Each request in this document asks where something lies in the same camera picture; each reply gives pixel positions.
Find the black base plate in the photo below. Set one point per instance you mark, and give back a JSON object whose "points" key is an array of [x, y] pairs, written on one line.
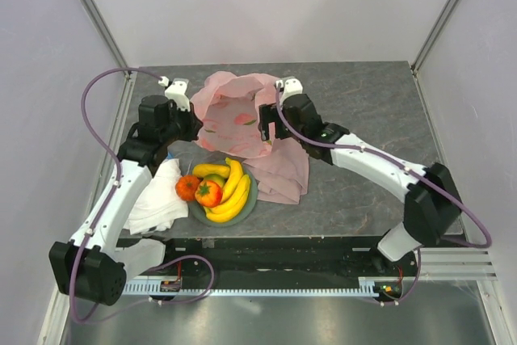
{"points": [[341, 256]]}

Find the red-yellow apple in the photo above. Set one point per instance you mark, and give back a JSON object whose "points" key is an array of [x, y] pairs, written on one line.
{"points": [[208, 194]]}

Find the right aluminium frame post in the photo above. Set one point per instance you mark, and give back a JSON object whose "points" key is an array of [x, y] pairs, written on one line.
{"points": [[436, 30]]}

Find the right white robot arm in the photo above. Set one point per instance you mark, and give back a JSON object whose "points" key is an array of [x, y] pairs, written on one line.
{"points": [[429, 195]]}

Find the aluminium rail front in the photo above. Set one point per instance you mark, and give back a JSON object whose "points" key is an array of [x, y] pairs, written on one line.
{"points": [[455, 264]]}

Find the yellow banana bunch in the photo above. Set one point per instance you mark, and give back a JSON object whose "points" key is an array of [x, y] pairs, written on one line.
{"points": [[235, 194]]}

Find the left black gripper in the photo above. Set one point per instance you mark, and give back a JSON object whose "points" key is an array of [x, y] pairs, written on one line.
{"points": [[194, 124]]}

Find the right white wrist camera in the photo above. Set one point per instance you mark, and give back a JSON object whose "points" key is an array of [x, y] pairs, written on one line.
{"points": [[287, 87]]}

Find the pink plastic bag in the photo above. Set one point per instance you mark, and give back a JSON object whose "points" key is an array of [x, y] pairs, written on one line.
{"points": [[228, 106]]}

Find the aluminium frame post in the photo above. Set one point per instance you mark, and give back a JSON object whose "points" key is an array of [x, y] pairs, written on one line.
{"points": [[103, 30], [436, 30]]}

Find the white cloth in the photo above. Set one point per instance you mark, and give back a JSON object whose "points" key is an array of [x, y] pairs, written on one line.
{"points": [[158, 206]]}

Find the grey-green plate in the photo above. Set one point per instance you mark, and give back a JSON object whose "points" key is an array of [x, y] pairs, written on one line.
{"points": [[196, 211]]}

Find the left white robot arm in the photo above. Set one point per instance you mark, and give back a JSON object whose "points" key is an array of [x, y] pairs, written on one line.
{"points": [[90, 266]]}

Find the yellow mango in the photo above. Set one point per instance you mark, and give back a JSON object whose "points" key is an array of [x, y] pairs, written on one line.
{"points": [[203, 170]]}

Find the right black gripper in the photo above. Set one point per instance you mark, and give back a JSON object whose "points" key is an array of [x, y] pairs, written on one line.
{"points": [[271, 113]]}

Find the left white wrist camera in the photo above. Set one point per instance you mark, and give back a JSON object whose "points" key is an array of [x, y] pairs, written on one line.
{"points": [[176, 90]]}

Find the mauve folded cloth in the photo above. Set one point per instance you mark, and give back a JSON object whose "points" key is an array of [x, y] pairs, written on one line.
{"points": [[282, 175]]}

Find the left aluminium frame post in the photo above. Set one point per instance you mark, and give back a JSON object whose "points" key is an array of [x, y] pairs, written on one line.
{"points": [[103, 30]]}

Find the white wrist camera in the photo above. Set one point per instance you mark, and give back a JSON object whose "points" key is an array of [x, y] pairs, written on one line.
{"points": [[287, 87], [176, 90]]}

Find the orange tangerine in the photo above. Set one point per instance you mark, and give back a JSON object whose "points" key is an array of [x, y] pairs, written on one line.
{"points": [[186, 187]]}

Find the white slotted cable duct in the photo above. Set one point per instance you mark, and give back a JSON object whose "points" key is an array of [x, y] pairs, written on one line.
{"points": [[155, 286]]}

